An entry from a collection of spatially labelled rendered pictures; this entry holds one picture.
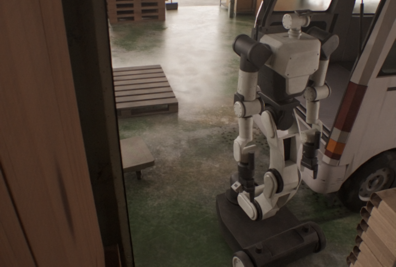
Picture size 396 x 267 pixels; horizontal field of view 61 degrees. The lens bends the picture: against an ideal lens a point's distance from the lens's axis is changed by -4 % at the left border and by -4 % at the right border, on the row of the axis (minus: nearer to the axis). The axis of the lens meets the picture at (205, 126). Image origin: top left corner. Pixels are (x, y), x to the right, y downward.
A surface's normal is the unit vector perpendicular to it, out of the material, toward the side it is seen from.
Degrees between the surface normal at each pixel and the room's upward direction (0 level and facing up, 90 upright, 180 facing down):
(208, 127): 0
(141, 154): 0
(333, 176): 87
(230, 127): 0
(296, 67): 90
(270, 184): 90
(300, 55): 90
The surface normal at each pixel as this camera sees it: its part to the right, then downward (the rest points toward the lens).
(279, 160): -0.89, 0.21
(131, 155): 0.04, -0.85
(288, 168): 0.46, 0.33
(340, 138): -0.37, 0.42
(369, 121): 0.28, 0.51
